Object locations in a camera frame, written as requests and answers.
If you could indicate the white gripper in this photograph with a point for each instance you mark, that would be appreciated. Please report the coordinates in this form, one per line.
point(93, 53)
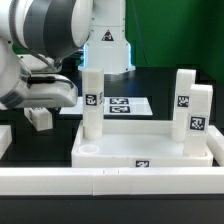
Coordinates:
point(50, 91)

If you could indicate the white desk top panel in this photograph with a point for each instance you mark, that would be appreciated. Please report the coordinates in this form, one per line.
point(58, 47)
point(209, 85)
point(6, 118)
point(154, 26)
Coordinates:
point(134, 144)

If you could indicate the white left barrier block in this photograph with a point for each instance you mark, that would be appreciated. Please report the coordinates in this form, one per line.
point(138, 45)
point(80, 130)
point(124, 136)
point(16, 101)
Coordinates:
point(5, 138)

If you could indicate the white barrier block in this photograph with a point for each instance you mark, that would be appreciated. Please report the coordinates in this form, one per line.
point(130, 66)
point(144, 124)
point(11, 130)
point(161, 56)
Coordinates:
point(215, 142)
point(5, 138)

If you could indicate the white marker tag plate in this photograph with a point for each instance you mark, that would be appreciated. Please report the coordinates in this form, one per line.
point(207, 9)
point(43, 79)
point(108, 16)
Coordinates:
point(115, 106)

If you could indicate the white right barrier block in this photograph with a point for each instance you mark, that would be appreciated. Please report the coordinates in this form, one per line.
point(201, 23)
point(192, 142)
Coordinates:
point(215, 142)

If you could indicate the white front barrier rail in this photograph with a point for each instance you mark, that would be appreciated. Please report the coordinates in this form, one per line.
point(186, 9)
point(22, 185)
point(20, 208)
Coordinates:
point(111, 181)

